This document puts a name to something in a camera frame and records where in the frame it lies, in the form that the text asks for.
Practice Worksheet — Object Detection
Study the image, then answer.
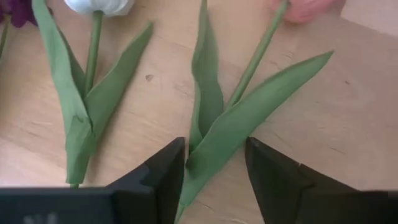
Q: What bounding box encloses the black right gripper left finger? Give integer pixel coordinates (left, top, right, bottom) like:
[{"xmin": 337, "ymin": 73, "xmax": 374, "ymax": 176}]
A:
[{"xmin": 0, "ymin": 136, "xmax": 186, "ymax": 224}]

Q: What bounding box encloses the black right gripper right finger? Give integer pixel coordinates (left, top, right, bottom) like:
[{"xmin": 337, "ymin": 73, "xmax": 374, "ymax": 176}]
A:
[{"xmin": 244, "ymin": 136, "xmax": 398, "ymax": 224}]

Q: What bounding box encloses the pink artificial tulip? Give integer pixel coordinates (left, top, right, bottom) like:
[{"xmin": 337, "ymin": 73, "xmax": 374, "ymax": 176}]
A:
[{"xmin": 174, "ymin": 0, "xmax": 346, "ymax": 224}]

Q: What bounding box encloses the white artificial tulip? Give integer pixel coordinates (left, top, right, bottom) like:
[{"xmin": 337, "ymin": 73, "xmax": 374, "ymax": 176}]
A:
[{"xmin": 30, "ymin": 0, "xmax": 155, "ymax": 189}]

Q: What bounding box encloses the purple artificial flower spray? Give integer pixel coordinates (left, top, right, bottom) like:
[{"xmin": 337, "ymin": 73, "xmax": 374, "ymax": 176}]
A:
[{"xmin": 0, "ymin": 0, "xmax": 38, "ymax": 63}]

